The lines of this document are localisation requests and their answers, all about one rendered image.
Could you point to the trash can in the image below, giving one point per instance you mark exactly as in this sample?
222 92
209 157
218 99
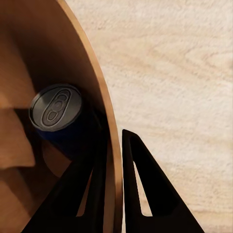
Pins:
42 43

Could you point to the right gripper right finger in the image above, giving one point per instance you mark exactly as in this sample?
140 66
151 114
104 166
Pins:
169 212

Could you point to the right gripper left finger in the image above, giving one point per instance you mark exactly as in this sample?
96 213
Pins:
58 212

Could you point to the can of soda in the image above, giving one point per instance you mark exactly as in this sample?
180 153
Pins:
64 118

